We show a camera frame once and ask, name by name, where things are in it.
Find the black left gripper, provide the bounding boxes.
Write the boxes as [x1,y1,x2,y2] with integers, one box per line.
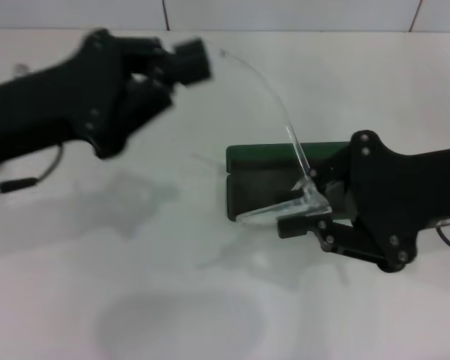
[0,28,215,166]

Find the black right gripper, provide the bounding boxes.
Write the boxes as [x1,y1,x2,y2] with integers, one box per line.
[276,130,450,272]

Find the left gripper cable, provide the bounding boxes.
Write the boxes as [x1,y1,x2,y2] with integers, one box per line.
[0,143,65,204]

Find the clear frame glasses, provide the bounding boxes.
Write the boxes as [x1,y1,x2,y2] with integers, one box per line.
[193,35,333,228]

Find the green glasses case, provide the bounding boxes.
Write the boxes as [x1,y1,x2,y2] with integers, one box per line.
[224,140,361,222]

